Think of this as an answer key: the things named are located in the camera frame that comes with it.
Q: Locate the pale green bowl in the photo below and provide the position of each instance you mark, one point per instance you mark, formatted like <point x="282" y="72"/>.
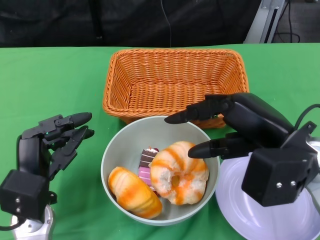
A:
<point x="130" y="140"/>

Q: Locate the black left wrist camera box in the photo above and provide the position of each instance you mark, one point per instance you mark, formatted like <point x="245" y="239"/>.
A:
<point x="25" y="192"/>

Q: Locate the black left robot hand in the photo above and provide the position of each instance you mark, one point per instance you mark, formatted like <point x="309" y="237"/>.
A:
<point x="30" y="150"/>

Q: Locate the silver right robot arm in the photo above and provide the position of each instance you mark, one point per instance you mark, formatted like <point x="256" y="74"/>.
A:
<point x="313" y="145"/>

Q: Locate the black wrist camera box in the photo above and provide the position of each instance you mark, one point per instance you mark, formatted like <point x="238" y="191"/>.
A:
<point x="25" y="192"/>
<point x="275" y="175"/>

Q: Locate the orange wicker basket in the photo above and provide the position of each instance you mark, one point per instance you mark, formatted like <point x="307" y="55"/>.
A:
<point x="175" y="95"/>

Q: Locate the grey metal stand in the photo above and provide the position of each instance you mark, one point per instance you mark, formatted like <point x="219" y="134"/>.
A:
<point x="262" y="22"/>

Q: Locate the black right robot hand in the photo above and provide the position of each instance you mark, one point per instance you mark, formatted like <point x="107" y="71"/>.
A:
<point x="255" y="117"/>

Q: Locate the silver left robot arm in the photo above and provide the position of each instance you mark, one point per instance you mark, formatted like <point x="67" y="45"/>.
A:
<point x="37" y="230"/>

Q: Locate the orange oval bread loaf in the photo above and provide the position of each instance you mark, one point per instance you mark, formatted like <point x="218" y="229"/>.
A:
<point x="135" y="192"/>

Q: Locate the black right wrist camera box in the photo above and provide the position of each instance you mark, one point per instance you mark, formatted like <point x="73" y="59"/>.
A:
<point x="275" y="175"/>

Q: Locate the lavender plate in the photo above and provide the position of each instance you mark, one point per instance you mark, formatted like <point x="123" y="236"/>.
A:
<point x="237" y="220"/>

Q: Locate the chocolate layered cake slice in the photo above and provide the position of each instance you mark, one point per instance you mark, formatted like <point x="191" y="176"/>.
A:
<point x="146" y="160"/>

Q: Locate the black backdrop cloth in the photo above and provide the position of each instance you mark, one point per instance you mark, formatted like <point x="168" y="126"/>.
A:
<point x="100" y="20"/>

